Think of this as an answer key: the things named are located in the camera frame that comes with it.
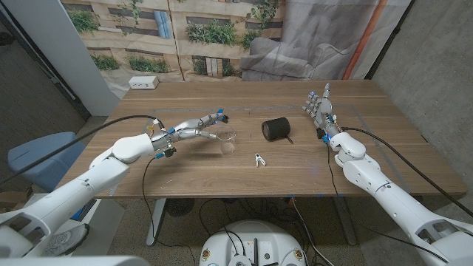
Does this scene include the round black floor fan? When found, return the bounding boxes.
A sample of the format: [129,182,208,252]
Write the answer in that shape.
[165,198,195,217]

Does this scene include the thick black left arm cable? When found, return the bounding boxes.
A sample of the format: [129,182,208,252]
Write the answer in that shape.
[0,114,167,185]

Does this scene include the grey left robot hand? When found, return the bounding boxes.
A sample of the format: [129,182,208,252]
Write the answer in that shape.
[149,110,229,152]

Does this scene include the brown cardboard box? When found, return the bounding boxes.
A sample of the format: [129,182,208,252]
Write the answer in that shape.
[0,190,33,219]

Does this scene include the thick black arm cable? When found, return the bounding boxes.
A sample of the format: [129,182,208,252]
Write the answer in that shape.
[0,114,167,185]
[341,126,473,218]

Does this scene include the printed fabric backdrop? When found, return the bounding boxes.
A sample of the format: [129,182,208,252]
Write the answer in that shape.
[61,0,413,99]

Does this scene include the white power strip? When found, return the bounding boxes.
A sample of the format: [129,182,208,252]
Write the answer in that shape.
[128,75,160,90]

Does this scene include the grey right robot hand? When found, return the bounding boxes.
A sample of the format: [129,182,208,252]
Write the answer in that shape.
[302,83,343,140]

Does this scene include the white floor platform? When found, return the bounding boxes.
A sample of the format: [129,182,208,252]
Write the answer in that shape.
[79,198,126,256]

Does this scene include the white robot chest cover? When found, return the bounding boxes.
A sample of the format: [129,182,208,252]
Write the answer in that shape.
[0,254,151,266]

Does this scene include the grey table leg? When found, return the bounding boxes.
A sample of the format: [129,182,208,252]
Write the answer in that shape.
[146,198,167,248]
[332,196,358,247]

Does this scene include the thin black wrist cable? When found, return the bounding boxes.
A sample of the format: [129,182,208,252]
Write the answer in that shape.
[325,142,450,264]
[141,154,197,265]

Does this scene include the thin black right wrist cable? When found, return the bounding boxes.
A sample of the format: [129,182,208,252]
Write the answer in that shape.
[325,142,450,264]

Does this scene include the grey sneaker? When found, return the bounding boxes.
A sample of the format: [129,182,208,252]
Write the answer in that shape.
[43,222,90,256]

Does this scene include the tangled black floor cables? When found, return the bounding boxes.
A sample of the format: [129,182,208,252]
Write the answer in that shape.
[198,197,315,252]

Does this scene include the blue-grey upholstered stool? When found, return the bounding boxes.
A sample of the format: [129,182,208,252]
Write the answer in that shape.
[7,132,86,193]

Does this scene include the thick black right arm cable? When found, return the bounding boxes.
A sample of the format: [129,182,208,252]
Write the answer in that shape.
[341,126,473,218]

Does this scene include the blue foot pedals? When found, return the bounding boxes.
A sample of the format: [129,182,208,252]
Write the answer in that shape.
[69,198,98,222]

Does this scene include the clear glass beaker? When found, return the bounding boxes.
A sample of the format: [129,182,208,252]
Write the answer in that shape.
[215,126,238,155]

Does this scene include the black cylindrical speaker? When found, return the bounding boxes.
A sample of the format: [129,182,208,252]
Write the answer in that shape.
[261,117,295,145]

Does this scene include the thin black left wrist cable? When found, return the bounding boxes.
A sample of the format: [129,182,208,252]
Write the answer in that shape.
[141,154,197,265]

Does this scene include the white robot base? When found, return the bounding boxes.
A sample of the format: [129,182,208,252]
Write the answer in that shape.
[198,219,307,266]

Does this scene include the grey floor cable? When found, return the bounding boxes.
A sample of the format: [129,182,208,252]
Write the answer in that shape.
[290,197,336,266]

